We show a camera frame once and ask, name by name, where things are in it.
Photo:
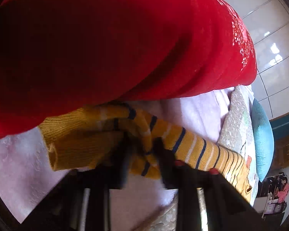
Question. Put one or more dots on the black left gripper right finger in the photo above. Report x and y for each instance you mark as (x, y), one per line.
(205, 199)

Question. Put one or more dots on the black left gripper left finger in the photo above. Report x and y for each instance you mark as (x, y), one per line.
(81, 200)

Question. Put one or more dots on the yellow striped knit sweater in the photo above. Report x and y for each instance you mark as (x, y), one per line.
(83, 137)

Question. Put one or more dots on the cluttered white shelf unit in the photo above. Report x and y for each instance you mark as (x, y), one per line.
(271, 196)

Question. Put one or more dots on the pink fleece blanket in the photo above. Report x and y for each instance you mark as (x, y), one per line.
(26, 176)

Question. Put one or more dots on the patchwork heart bedspread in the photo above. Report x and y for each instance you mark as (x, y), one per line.
(238, 125)

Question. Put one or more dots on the blue knit pillow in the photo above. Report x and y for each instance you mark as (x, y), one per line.
(264, 140)

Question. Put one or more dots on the brown wooden door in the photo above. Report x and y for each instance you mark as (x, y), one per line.
(281, 154)

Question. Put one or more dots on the red patterned quilt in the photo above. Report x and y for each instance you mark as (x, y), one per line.
(59, 55)

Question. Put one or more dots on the white glossy wardrobe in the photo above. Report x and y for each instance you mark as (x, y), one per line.
(268, 24)

